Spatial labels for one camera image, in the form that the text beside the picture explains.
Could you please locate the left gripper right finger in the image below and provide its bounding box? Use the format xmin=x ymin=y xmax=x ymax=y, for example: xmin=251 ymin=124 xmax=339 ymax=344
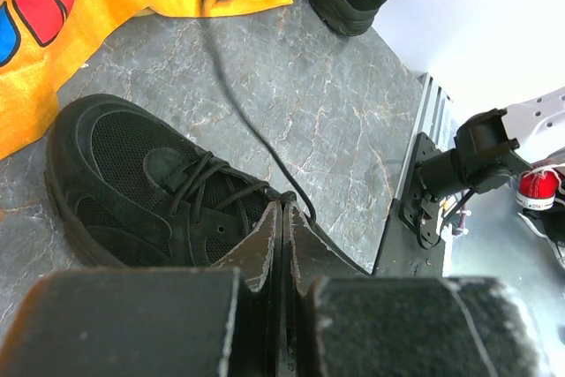
xmin=282 ymin=201 xmax=368 ymax=373

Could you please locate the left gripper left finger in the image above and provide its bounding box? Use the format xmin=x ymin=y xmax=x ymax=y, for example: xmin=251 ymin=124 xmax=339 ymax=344
xmin=214 ymin=201 xmax=283 ymax=376

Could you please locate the black shoelace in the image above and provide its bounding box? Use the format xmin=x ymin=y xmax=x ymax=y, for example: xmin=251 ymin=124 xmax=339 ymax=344
xmin=192 ymin=0 xmax=317 ymax=225

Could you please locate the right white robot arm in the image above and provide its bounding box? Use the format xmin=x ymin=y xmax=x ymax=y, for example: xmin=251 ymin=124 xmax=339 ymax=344
xmin=200 ymin=0 xmax=564 ymax=210

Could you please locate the orange Mickey Mouse pillow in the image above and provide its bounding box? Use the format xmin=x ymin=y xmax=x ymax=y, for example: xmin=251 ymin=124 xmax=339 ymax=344
xmin=0 ymin=0 xmax=295 ymax=162

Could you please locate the red canvas sneaker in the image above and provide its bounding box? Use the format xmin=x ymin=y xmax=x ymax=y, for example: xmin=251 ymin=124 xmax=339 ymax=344
xmin=516 ymin=167 xmax=564 ymax=211

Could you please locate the black and white sneaker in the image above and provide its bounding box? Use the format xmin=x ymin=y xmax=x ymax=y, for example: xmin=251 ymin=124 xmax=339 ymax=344
xmin=519 ymin=200 xmax=564 ymax=269

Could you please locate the right aluminium frame post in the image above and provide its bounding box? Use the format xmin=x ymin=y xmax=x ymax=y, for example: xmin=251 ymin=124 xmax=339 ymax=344
xmin=395 ymin=73 xmax=458 ymax=199

